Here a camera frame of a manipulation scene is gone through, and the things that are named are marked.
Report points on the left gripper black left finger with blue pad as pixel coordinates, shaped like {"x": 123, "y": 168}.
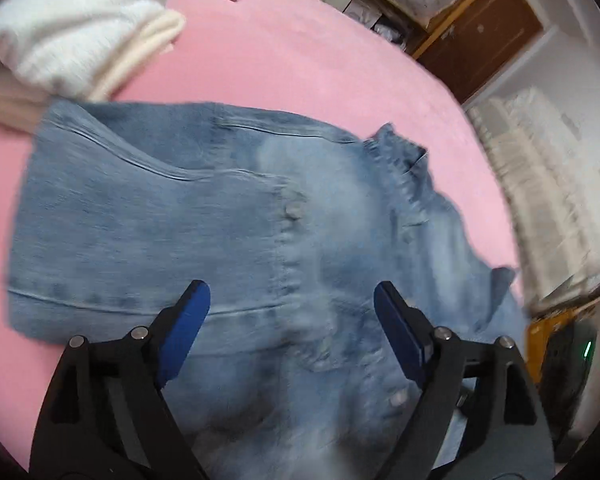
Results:
{"x": 104, "y": 415}

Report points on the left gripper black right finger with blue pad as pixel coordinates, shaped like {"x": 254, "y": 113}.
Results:
{"x": 478, "y": 415}

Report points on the blue denim jacket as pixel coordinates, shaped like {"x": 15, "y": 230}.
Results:
{"x": 292, "y": 223}

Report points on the black device green light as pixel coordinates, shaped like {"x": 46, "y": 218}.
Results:
{"x": 567, "y": 362}

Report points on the orange wooden drawer unit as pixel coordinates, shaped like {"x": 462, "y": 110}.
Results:
{"x": 537, "y": 335}

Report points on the white lace folded bedding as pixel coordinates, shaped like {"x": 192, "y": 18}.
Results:
{"x": 553, "y": 192}

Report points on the cream folded garment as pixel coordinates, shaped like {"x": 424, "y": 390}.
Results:
{"x": 22, "y": 106}

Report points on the white folded garment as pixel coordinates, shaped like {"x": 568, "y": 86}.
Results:
{"x": 62, "y": 46}

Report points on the pink bed cover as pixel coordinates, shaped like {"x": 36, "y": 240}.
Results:
{"x": 301, "y": 56}

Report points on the brown wooden wardrobe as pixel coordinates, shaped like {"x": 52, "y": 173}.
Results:
{"x": 485, "y": 37}

